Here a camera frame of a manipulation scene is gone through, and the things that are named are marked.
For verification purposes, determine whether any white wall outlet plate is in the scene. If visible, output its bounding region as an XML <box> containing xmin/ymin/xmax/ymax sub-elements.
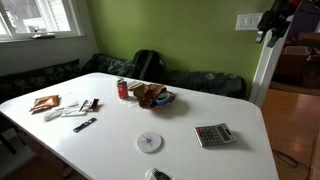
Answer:
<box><xmin>234</xmin><ymin>12</ymin><xmax>264</xmax><ymax>32</ymax></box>

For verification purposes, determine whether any black flat bar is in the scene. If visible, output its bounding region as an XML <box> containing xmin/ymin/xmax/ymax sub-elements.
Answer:
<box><xmin>72</xmin><ymin>117</ymin><xmax>98</xmax><ymax>134</ymax></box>

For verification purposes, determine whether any dark object at edge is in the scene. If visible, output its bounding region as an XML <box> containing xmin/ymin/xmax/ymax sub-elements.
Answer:
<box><xmin>143</xmin><ymin>166</ymin><xmax>173</xmax><ymax>180</ymax></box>

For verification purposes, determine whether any brown snack wrapper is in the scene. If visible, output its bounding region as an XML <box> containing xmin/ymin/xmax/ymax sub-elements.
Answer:
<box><xmin>133</xmin><ymin>83</ymin><xmax>168</xmax><ymax>108</ymax></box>

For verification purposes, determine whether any red soda can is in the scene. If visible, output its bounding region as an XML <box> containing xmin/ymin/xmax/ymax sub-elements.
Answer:
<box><xmin>116</xmin><ymin>77</ymin><xmax>130</xmax><ymax>100</ymax></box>

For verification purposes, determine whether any dark floral bench cushion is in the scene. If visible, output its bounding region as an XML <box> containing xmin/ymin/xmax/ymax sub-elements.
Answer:
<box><xmin>81</xmin><ymin>52</ymin><xmax>136</xmax><ymax>80</ymax></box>
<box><xmin>162</xmin><ymin>70</ymin><xmax>248</xmax><ymax>100</ymax></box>
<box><xmin>0</xmin><ymin>58</ymin><xmax>81</xmax><ymax>103</ymax></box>

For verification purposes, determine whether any brown wooden furniture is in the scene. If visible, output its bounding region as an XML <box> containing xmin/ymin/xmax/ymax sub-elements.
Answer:
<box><xmin>272</xmin><ymin>31</ymin><xmax>320</xmax><ymax>86</ymax></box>

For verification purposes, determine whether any black backpack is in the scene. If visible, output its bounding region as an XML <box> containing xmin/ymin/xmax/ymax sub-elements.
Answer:
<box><xmin>127</xmin><ymin>49</ymin><xmax>165</xmax><ymax>84</ymax></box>

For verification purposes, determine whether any white oval plastic object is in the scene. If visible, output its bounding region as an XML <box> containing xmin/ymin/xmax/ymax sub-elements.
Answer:
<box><xmin>43</xmin><ymin>110</ymin><xmax>64</xmax><ymax>122</ymax></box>

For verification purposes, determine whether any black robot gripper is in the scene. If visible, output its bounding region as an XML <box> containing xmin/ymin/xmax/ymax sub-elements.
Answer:
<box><xmin>255</xmin><ymin>9</ymin><xmax>292</xmax><ymax>48</ymax></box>

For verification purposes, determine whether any small device on sill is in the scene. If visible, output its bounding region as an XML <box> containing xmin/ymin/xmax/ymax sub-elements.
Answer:
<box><xmin>29</xmin><ymin>24</ymin><xmax>57</xmax><ymax>40</ymax></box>

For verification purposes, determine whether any black floor cable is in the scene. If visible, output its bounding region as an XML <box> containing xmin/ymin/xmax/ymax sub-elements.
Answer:
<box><xmin>271</xmin><ymin>148</ymin><xmax>312</xmax><ymax>173</ymax></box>

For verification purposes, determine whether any white door frame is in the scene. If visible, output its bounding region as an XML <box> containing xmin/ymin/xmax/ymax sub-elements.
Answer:
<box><xmin>248</xmin><ymin>14</ymin><xmax>295</xmax><ymax>109</ymax></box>

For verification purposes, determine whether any orange snack packet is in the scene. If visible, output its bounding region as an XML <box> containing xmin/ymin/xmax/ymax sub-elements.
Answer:
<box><xmin>29</xmin><ymin>94</ymin><xmax>61</xmax><ymax>115</ymax></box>

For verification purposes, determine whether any white framed window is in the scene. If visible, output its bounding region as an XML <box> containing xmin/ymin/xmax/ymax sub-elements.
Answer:
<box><xmin>0</xmin><ymin>0</ymin><xmax>85</xmax><ymax>43</ymax></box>

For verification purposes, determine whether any white plastic strip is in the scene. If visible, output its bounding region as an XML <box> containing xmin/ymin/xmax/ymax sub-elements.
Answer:
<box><xmin>52</xmin><ymin>101</ymin><xmax>80</xmax><ymax>112</ymax></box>

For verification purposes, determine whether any brown wooden bowl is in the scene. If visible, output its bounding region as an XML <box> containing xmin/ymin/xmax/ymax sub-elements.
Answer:
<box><xmin>133</xmin><ymin>83</ymin><xmax>177</xmax><ymax>111</ymax></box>

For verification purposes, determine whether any white round disc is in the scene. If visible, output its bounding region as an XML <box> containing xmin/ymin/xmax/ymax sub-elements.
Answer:
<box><xmin>136</xmin><ymin>131</ymin><xmax>163</xmax><ymax>154</ymax></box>

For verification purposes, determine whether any dark red sachet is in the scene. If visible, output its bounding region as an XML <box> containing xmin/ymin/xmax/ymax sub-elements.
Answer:
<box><xmin>78</xmin><ymin>98</ymin><xmax>101</xmax><ymax>113</ymax></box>

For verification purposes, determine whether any grey desk calculator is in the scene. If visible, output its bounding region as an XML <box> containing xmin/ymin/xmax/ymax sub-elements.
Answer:
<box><xmin>194</xmin><ymin>122</ymin><xmax>239</xmax><ymax>148</ymax></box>

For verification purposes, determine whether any blue tape roll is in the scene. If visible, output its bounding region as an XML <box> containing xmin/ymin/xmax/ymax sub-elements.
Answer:
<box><xmin>154</xmin><ymin>91</ymin><xmax>176</xmax><ymax>107</ymax></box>

